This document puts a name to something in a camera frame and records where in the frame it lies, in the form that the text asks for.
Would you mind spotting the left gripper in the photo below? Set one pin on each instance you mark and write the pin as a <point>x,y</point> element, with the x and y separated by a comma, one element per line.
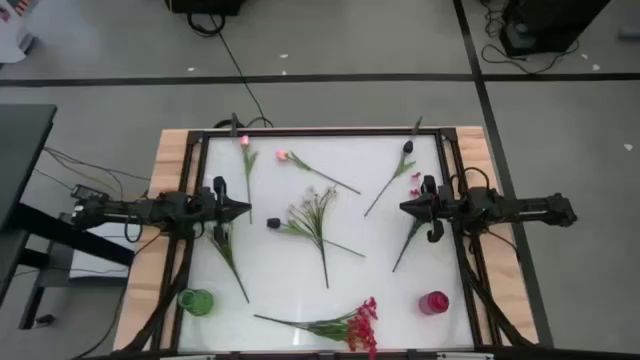
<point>215,210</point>

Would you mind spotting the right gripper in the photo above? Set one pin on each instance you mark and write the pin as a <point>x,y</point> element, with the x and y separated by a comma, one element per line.
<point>436,207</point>

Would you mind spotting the small red flower spray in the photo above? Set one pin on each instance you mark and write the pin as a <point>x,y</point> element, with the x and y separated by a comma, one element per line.
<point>414,192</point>

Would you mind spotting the small white flower spray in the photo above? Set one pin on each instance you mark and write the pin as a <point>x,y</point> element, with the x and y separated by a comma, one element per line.
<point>227,255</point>

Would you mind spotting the pink tulip with green stem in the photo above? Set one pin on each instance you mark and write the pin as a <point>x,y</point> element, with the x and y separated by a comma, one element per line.
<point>244,141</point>
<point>282,155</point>

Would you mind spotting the large white flower spray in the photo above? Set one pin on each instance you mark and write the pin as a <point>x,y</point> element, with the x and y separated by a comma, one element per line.
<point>314,220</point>

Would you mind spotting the red vase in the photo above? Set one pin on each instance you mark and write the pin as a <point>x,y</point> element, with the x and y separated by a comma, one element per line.
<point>433,303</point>

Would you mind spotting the green glass vase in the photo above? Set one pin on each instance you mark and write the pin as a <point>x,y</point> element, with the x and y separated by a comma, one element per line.
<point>196,302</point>

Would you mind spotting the large red flower bunch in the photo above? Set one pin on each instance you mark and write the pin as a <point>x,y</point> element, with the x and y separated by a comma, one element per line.
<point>360,327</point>

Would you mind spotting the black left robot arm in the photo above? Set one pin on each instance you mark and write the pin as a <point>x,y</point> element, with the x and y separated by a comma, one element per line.
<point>150,210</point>

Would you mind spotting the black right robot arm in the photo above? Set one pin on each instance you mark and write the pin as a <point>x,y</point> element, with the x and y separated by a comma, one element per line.
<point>525,207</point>

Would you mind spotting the wooden table board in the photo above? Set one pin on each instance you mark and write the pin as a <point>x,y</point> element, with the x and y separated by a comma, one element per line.
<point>170,150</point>

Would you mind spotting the white flat box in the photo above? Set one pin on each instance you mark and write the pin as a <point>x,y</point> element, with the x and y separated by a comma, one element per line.
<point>100,260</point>

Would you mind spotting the black power adapter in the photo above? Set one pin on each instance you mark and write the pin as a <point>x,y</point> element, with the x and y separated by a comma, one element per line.
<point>82,191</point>

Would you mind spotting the black box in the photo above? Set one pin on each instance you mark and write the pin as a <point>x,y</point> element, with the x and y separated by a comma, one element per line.
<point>205,6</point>

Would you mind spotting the small black foot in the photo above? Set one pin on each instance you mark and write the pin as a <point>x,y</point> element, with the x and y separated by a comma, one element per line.
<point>45,320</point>

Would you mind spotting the black desk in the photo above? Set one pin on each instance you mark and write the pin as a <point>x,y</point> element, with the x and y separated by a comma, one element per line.
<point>20,150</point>

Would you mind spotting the black equipment case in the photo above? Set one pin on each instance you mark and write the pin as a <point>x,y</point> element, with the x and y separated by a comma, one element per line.
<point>550,20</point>

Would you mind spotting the white object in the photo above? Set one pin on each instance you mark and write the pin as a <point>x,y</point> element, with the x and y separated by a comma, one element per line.
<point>12,40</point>

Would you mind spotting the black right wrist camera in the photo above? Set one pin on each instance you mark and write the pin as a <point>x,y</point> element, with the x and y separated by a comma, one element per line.
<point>428,184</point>

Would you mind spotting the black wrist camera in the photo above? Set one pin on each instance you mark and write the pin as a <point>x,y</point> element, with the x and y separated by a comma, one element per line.
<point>428,184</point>
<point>219,185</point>

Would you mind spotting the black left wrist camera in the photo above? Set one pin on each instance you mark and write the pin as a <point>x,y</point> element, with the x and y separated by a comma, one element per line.
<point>219,185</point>

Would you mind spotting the grey frame post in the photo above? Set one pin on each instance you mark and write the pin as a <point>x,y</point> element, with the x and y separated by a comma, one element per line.
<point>234,122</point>
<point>417,125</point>

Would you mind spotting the black table frame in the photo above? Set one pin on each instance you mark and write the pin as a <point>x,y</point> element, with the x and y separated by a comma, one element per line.
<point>320,132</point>

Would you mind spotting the black desk leg frame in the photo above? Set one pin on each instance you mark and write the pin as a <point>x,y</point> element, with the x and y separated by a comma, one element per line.
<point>75,237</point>

